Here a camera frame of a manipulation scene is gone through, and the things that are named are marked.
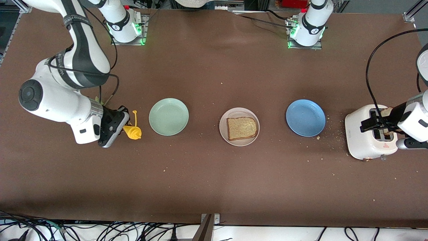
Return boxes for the aluminium frame post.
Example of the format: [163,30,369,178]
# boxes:
[192,213,221,241]

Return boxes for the light-crust bread slice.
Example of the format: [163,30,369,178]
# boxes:
[227,117,258,141]

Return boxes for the white toaster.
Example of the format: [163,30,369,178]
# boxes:
[345,104,399,162]

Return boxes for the aluminium corner profile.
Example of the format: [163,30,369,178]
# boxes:
[12,0,32,14]
[403,0,428,23]

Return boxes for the pale green plate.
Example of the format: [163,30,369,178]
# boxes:
[149,98,189,136]

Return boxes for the thin black base cable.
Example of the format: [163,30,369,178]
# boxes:
[238,9,295,30]

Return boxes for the dark-crust bread slice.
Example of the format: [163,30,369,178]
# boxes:
[381,106,397,136]

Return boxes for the tangled black floor cables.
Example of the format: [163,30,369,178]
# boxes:
[0,210,201,241]

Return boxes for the yellow squeeze bottle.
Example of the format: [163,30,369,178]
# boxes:
[122,110,142,140]

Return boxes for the standing person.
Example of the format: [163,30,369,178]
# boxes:
[174,0,214,9]

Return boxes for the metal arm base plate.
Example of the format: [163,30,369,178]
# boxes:
[111,13,148,46]
[287,18,322,50]

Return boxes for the red box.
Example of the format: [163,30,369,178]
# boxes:
[283,0,310,9]

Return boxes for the beige plate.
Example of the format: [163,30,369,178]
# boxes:
[219,107,260,147]

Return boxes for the blue plate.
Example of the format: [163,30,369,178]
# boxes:
[286,99,326,137]

